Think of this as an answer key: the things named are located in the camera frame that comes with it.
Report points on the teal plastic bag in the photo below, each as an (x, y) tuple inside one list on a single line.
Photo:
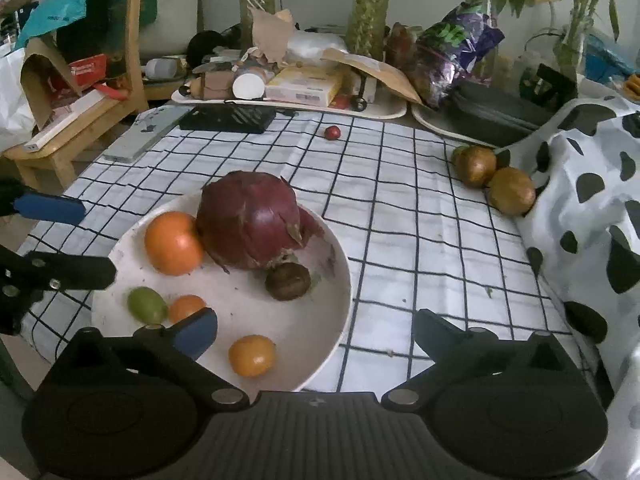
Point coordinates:
[(60, 0)]

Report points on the black perforated box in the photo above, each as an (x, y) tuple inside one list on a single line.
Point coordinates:
[(227, 119)]

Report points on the yellow cardboard box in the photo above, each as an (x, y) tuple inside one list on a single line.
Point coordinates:
[(302, 86)]

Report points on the black round object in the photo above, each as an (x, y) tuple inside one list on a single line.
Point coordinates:
[(205, 47)]

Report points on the wooden chair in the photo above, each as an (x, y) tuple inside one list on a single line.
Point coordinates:
[(135, 35)]

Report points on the purple foil bag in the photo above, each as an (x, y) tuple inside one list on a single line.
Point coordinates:
[(450, 50)]

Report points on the small brown box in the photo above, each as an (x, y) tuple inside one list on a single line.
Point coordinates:
[(217, 85)]

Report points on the black clip device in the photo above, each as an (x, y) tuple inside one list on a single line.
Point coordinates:
[(547, 84)]

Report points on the white capped bottle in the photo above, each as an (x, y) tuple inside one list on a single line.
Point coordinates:
[(248, 85)]

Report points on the long white box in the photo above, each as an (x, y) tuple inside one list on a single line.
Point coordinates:
[(65, 122)]

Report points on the brown round fruit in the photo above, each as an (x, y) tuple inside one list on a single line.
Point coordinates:
[(511, 191), (475, 166)]

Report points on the clear plastic bag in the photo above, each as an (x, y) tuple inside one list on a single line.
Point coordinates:
[(317, 42)]

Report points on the brown paper envelope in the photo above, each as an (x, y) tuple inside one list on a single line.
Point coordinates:
[(375, 70)]

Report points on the white black grid tablecloth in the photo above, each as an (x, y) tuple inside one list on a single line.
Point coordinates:
[(410, 230)]

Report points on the red packet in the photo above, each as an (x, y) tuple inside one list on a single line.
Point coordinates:
[(87, 71)]

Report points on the orange snack pieces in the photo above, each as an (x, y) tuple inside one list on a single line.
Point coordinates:
[(632, 87)]

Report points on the small green fruit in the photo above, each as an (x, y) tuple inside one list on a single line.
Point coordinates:
[(146, 305)]

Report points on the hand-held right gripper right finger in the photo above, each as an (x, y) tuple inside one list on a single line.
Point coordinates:
[(432, 335)]

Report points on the brown cardboard piece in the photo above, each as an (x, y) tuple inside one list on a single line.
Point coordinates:
[(37, 80)]

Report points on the small orange kumquat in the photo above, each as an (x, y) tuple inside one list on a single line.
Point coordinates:
[(252, 356), (185, 306)]

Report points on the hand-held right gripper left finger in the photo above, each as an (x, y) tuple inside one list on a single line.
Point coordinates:
[(197, 334)]

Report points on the flat grey bar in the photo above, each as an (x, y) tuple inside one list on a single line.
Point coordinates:
[(145, 135)]

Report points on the red dragon fruit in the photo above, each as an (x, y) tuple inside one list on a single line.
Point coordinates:
[(250, 220)]

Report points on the grey cylindrical speaker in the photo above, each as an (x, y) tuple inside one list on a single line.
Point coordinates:
[(162, 68)]

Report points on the black zipper case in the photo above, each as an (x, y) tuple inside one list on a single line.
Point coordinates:
[(500, 115)]

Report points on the small red fruit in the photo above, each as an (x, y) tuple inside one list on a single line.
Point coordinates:
[(332, 133)]

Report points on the cow print blanket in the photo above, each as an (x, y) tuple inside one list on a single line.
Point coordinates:
[(590, 210)]

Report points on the bamboo plant in glass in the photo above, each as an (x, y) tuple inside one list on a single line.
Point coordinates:
[(575, 35)]

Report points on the large orange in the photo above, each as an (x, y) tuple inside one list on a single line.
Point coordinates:
[(172, 245)]

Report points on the blue plastic bag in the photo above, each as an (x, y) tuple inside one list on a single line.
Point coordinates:
[(612, 57)]

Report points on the white paper bag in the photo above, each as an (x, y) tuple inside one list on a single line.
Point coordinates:
[(12, 100)]

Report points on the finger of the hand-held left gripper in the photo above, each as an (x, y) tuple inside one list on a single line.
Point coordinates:
[(75, 271), (50, 209)]

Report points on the floral white plate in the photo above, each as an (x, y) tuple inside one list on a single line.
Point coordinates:
[(300, 320)]

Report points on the crumpled brown paper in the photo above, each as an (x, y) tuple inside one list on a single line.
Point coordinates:
[(270, 35)]

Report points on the white oval tray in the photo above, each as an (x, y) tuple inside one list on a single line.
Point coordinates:
[(430, 122), (385, 110)]

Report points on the small dark brown fruit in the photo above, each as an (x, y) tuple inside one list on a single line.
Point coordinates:
[(287, 282)]

